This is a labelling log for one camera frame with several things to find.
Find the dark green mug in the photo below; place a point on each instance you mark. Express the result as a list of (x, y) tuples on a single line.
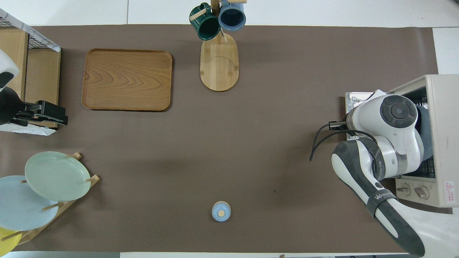
[(206, 25)]

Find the wooden stepped shelf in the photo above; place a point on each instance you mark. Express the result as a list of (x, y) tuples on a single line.
[(41, 79)]

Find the yellow plate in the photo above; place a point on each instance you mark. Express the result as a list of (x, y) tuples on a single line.
[(7, 242)]

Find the wooden serving tray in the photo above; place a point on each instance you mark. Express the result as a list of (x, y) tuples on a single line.
[(127, 80)]

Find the wooden plate rack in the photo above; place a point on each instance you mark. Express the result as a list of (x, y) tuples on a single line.
[(71, 202)]

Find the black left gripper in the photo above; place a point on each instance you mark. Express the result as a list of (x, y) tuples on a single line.
[(14, 107)]

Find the small light blue plate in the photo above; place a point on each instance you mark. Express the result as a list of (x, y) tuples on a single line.
[(426, 125)]

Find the brown table mat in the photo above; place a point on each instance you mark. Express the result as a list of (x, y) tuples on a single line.
[(251, 143)]

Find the wooden mug tree stand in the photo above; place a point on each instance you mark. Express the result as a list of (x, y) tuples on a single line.
[(219, 68)]

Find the pale green plate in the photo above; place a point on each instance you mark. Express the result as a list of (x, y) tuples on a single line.
[(57, 175)]

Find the blue mug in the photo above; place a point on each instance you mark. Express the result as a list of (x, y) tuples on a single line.
[(232, 18)]

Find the grey oven knob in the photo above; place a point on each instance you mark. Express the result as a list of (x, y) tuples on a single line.
[(405, 189), (422, 192)]

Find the white patterned cloth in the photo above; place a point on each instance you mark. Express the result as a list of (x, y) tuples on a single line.
[(46, 43)]

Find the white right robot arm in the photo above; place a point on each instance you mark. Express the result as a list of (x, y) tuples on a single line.
[(398, 114)]

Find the large light blue plate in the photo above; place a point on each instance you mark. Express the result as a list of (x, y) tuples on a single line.
[(18, 208)]

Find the white toaster oven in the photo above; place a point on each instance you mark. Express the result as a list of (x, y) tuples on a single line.
[(444, 136)]

